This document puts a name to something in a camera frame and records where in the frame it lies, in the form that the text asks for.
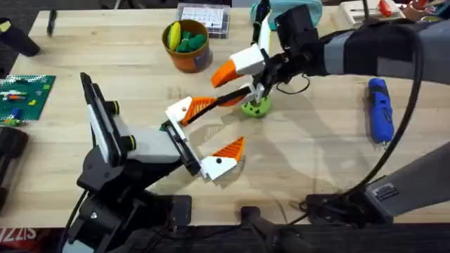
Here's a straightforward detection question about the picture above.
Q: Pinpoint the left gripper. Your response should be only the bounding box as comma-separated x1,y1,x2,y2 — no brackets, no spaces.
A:
77,96,246,194

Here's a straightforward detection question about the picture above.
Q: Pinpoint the blue electric screwdriver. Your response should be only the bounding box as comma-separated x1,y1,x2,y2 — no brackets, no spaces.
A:
366,77,396,149

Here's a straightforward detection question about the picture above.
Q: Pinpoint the green disc with holes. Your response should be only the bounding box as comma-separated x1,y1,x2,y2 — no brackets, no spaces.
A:
240,95,273,119

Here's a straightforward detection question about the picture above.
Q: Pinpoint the right wrist plate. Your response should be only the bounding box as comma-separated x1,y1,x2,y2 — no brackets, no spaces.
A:
250,0,274,57

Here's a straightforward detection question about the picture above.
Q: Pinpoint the orange tub with toys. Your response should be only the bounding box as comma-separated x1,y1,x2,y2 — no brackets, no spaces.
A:
161,19,214,74

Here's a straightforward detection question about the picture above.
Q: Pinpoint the clear plastic parts box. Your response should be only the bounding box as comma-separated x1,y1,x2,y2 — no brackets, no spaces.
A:
175,2,231,39

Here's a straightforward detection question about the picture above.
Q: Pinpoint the left wrist black plate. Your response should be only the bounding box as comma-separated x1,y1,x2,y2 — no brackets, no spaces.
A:
79,72,137,167

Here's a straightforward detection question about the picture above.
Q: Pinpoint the wooden box with tools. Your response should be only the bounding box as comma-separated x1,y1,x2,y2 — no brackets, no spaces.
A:
338,0,408,26

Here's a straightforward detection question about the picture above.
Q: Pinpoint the green board with blocks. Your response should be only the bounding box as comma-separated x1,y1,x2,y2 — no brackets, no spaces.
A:
0,74,57,127

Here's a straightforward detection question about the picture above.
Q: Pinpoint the black pen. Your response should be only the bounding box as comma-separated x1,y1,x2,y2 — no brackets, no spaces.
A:
46,8,58,39

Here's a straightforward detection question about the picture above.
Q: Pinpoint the black case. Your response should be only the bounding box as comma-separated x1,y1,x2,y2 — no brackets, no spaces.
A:
0,126,30,212

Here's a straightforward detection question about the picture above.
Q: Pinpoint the black tool with yellow patch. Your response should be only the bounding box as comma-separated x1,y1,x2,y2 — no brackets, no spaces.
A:
0,17,41,58

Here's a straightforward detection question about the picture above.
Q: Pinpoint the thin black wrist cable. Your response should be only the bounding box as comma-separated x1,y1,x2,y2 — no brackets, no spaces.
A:
275,72,311,96

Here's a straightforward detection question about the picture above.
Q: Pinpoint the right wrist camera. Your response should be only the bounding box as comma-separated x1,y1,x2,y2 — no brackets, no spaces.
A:
274,4,320,54

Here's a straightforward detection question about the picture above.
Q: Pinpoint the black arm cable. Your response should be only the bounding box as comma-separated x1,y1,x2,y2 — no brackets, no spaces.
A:
291,33,425,226

